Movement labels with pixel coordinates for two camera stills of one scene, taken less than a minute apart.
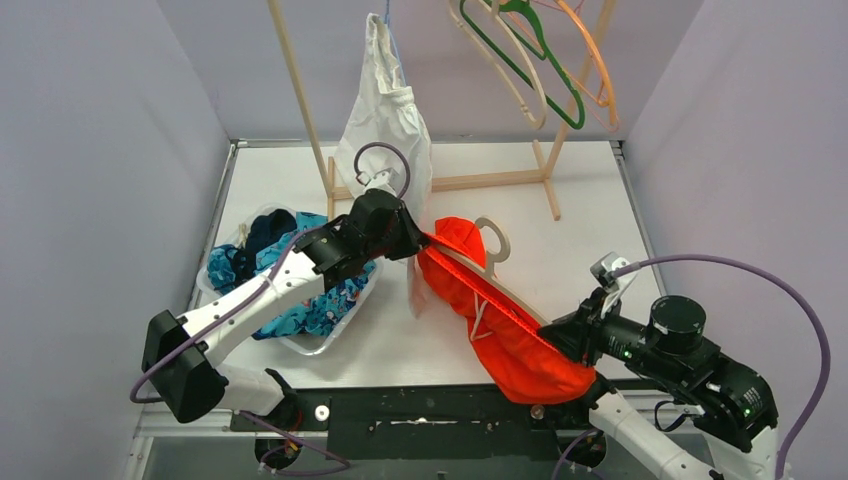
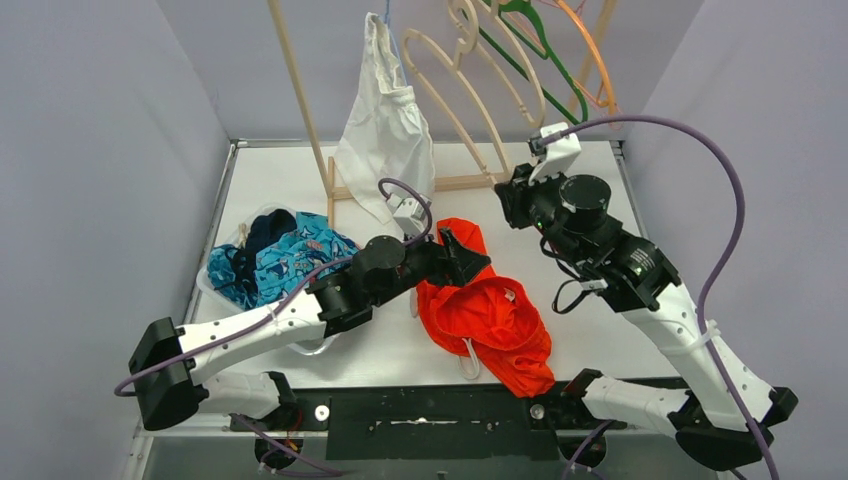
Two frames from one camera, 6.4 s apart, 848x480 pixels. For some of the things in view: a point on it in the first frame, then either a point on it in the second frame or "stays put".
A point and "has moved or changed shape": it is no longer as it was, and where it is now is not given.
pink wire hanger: x=520 y=27 -> x=614 y=118
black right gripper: x=579 y=334 -> x=517 y=191
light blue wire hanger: x=386 y=21 stays put
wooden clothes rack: x=471 y=181 stays put
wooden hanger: x=495 y=11 stays put
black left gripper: x=407 y=232 -> x=442 y=258
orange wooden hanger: x=597 y=56 stays put
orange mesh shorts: x=521 y=362 has moved or changed shape
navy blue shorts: x=243 y=258 stays put
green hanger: x=523 y=7 stays put
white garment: x=386 y=131 stays put
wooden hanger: x=487 y=273 -> x=464 y=21
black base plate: x=437 y=422 stays put
